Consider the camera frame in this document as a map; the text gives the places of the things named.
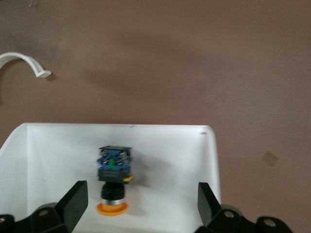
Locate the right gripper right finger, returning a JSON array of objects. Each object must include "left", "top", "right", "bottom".
[{"left": 193, "top": 182, "right": 295, "bottom": 233}]

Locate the yellow push button switch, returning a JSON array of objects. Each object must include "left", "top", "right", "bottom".
[{"left": 96, "top": 145, "right": 134, "bottom": 216}]

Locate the white plastic drawer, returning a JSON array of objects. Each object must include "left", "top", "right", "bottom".
[{"left": 0, "top": 123, "right": 221, "bottom": 233}]

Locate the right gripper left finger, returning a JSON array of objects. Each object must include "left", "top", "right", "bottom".
[{"left": 15, "top": 180, "right": 88, "bottom": 233}]

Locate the white curved plastic part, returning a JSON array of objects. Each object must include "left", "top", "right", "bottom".
[{"left": 0, "top": 52, "right": 52, "bottom": 79}]

